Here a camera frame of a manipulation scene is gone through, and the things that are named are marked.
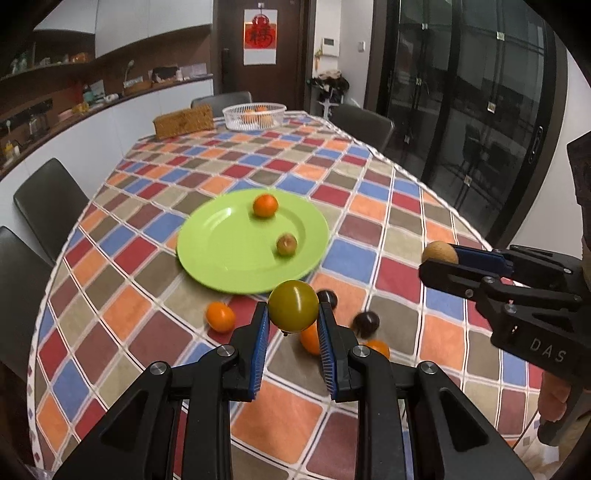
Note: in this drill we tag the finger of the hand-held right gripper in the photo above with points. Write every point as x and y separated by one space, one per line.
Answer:
452 277
480 261

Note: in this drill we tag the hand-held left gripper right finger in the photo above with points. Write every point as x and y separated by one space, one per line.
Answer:
325 357

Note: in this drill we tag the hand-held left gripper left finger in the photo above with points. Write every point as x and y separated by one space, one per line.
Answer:
261 353

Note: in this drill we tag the brown kiwi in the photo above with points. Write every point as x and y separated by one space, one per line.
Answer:
437 253
286 244

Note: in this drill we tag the dark plum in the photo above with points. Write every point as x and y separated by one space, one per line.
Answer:
328 297
367 323

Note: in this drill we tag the green tomato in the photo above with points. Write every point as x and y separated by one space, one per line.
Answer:
293 304

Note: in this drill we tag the green plate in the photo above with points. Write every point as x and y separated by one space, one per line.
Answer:
221 249

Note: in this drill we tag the person's right hand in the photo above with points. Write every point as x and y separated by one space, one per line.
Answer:
554 397

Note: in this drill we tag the dark brown cloth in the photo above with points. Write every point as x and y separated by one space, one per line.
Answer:
581 170

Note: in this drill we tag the black glass sliding doors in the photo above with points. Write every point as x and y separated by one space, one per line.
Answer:
461 115

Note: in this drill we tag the dark leather chair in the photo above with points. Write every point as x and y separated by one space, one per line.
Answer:
221 99
360 124
21 295
51 203

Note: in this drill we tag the white small rack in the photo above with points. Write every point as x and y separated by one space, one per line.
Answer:
328 108

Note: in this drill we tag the pile of dark clothes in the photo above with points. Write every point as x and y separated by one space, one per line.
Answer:
328 83

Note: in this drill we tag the yellow fruit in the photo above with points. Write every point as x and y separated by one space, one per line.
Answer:
266 121

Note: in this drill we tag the white plastic basket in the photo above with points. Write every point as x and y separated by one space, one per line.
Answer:
233 121

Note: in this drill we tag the wicker box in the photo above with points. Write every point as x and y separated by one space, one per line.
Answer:
183 122

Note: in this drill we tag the white lower cabinet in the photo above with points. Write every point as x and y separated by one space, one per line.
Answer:
115 120

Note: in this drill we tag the dark brown door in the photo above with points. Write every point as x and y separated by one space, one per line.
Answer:
291 46

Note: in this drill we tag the white card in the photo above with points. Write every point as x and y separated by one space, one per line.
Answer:
191 70

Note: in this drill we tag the wicker tray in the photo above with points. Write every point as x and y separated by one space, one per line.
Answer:
137 87

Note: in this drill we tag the black bag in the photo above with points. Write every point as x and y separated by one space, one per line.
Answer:
165 74

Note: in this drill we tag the red and white door poster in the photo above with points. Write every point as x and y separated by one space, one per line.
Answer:
259 37

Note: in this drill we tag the teal cup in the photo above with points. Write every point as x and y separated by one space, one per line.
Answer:
87 93

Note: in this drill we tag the white desk lamp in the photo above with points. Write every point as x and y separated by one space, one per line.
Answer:
129 69

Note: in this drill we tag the yellow baby bottle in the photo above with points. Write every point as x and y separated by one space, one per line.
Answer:
9 147

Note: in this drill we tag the orange packet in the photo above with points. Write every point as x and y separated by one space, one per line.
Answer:
78 57

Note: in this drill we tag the white upper cabinets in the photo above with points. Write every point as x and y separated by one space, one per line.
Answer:
115 23

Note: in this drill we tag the green bottles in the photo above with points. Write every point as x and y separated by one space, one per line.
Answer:
21 62

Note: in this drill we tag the white wall intercom panel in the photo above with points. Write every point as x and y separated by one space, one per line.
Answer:
328 46

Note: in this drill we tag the photo frame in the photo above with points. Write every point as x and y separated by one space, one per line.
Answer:
97 89

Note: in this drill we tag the black socket rail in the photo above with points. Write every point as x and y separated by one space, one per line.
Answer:
27 110

